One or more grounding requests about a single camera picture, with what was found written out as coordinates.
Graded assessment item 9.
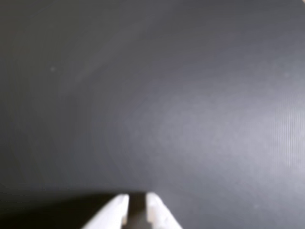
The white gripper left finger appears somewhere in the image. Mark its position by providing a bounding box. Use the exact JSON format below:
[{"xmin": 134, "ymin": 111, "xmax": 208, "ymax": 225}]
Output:
[{"xmin": 82, "ymin": 193, "xmax": 130, "ymax": 229}]

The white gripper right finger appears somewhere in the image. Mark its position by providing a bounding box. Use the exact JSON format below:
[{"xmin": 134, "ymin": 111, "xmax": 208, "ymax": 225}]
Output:
[{"xmin": 145, "ymin": 192, "xmax": 183, "ymax": 229}]

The dark grey table mat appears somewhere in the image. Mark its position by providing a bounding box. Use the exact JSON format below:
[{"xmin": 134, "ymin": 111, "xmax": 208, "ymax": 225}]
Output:
[{"xmin": 0, "ymin": 0, "xmax": 305, "ymax": 229}]

